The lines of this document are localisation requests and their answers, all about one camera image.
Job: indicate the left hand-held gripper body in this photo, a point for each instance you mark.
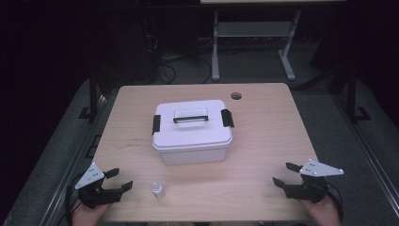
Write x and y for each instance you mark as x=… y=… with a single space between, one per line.
x=91 y=175

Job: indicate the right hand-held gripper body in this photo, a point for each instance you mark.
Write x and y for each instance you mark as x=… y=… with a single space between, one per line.
x=313 y=188

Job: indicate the small clear dropper bottle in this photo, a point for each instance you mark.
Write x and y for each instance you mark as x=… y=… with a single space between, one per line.
x=158 y=191

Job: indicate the white plastic storage box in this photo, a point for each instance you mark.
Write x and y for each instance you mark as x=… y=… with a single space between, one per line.
x=191 y=156

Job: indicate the white lid with black latches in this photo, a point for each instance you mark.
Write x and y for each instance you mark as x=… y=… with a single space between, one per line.
x=191 y=133

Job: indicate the person's right hand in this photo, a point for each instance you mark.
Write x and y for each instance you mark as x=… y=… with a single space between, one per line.
x=324 y=213

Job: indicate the person's left hand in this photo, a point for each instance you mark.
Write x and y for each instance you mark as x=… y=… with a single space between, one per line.
x=87 y=216

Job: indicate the grey metal stand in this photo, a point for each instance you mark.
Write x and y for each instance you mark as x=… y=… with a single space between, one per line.
x=252 y=29

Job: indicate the black metal post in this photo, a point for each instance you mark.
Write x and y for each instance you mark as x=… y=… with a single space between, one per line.
x=352 y=94
x=93 y=97

